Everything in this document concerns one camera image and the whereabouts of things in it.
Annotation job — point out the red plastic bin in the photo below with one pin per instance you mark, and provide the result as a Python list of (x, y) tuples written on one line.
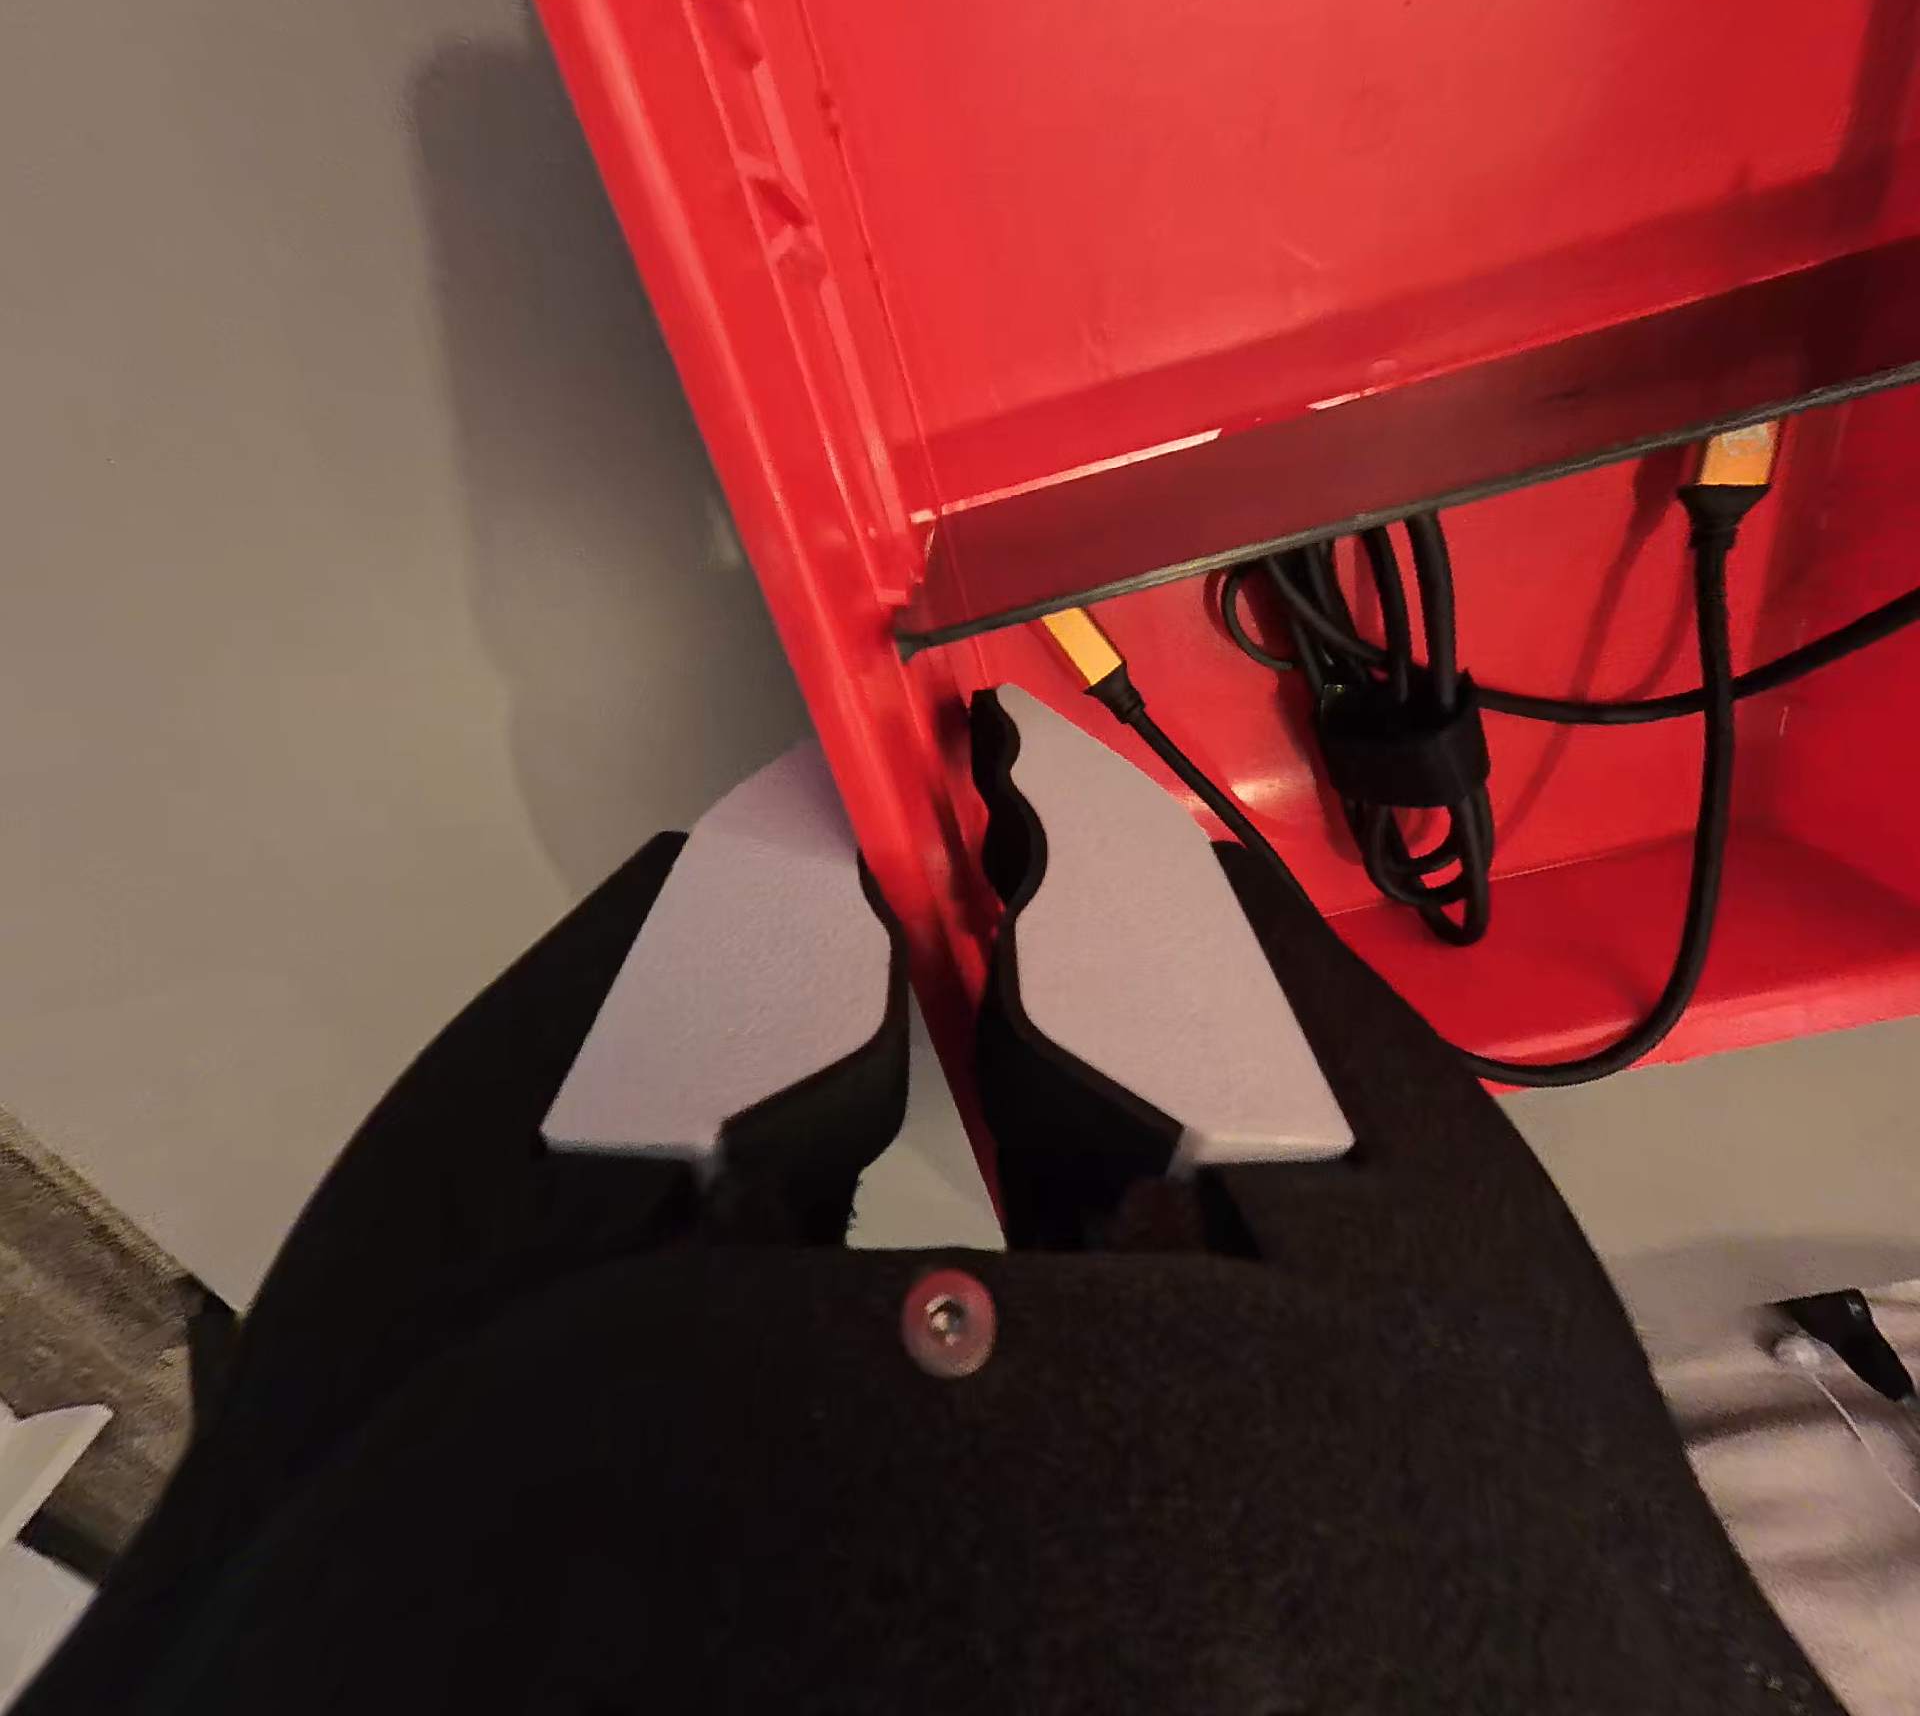
[(1350, 96)]

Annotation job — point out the white table leg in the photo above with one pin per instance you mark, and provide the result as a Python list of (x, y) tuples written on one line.
[(45, 1461)]

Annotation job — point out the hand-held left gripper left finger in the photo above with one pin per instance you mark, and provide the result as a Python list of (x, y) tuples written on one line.
[(721, 981)]

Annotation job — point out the black badge clip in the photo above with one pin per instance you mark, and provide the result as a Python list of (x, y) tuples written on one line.
[(1853, 1327)]

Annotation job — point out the person's grey shirt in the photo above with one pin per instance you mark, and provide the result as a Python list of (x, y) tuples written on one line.
[(1801, 1567)]

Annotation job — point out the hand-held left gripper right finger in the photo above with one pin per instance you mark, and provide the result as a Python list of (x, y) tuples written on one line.
[(1171, 981)]

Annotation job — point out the black bin divider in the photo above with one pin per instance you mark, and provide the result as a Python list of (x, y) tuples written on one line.
[(1350, 457)]

